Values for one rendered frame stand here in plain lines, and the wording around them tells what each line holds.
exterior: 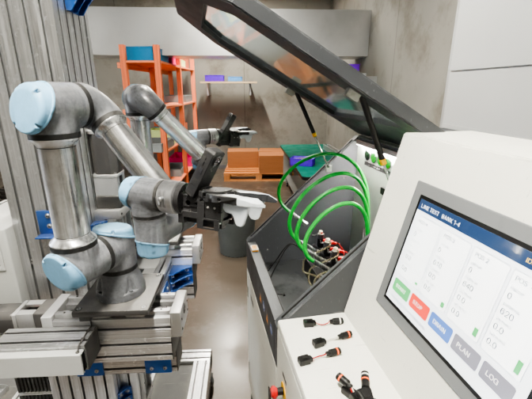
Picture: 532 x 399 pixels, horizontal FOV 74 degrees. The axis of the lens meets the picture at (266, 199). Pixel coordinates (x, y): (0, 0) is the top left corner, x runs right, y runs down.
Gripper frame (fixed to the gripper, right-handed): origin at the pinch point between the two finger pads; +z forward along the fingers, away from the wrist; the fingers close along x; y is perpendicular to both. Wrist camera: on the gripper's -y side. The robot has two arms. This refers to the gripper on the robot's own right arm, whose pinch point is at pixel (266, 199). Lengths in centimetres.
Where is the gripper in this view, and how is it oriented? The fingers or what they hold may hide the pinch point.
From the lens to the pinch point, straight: 70.9
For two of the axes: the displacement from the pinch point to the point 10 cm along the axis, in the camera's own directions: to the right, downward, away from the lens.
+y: -0.5, 9.8, 1.8
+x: -3.8, 1.5, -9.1
